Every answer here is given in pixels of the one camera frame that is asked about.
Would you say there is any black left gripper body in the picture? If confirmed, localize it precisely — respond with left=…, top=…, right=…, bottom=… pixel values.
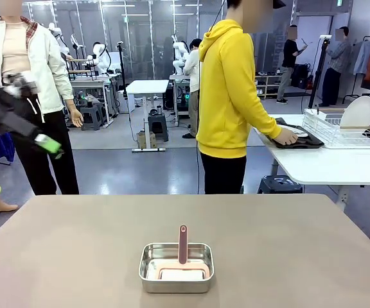
left=0, top=85, right=40, bottom=142

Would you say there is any pink lint roller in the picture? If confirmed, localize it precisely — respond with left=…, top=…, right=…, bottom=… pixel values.
left=157, top=224, right=210, bottom=282

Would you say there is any dark brown serving tray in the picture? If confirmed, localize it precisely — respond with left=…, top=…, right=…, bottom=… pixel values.
left=268, top=117, right=326, bottom=150

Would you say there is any yellow sleeved right forearm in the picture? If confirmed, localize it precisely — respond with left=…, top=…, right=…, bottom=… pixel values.
left=251, top=105, right=284, bottom=139

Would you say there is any person's right hand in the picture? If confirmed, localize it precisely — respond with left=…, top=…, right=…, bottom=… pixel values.
left=274, top=128, right=299, bottom=146

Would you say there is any grey plastic stool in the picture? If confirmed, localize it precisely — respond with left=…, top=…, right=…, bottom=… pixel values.
left=80, top=104, right=106, bottom=132

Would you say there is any mannequin in white jacket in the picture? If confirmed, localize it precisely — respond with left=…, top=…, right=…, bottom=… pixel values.
left=0, top=0, right=85, bottom=196

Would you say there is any white workbench with wood shelves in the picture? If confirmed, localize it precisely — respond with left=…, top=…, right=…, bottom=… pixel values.
left=65, top=57, right=115, bottom=126

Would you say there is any white storage box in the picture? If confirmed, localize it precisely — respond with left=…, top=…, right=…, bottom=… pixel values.
left=117, top=89, right=136, bottom=114

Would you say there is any cardboard box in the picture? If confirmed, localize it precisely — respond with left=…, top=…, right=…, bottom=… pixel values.
left=136, top=130, right=157, bottom=149

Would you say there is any dark plastic stool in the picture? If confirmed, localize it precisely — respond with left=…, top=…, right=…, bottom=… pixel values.
left=148, top=114, right=170, bottom=142

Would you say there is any black tripod pole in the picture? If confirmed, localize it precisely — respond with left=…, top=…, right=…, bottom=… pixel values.
left=116, top=40, right=128, bottom=99

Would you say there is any white standing desk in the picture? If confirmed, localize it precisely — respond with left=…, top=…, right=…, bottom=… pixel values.
left=126, top=79, right=170, bottom=153

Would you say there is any person in white sweater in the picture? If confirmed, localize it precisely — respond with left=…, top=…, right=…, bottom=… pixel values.
left=183, top=38, right=202, bottom=139

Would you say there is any stainless steel tray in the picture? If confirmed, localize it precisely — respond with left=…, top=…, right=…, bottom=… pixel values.
left=138, top=243, right=215, bottom=295

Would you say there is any person in yellow hoodie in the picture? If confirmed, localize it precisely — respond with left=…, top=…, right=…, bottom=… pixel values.
left=196, top=0, right=300, bottom=196

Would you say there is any black plastic stool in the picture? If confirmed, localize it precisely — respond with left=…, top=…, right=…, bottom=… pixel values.
left=257, top=175, right=304, bottom=195

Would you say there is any person in black t-shirt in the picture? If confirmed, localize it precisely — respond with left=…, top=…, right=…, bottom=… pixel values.
left=276, top=24, right=308, bottom=105

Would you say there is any black bag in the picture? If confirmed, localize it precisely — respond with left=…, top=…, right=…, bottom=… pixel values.
left=290, top=63, right=314, bottom=90

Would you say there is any white side table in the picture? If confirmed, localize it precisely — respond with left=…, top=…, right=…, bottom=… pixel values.
left=251, top=114, right=370, bottom=212

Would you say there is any white power strip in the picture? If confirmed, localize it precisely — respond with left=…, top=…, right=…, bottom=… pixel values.
left=339, top=189, right=349, bottom=212

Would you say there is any person in plaid shirt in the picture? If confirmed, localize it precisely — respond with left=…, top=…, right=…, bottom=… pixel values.
left=319, top=26, right=353, bottom=108

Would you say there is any light blue shirt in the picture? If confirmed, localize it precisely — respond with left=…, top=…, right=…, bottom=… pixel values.
left=353, top=40, right=370, bottom=76

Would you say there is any white wire dish rack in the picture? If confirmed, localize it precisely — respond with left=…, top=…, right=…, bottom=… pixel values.
left=302, top=108, right=370, bottom=150

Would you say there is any black camera tripod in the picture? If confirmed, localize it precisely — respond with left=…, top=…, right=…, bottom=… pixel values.
left=307, top=33, right=333, bottom=110

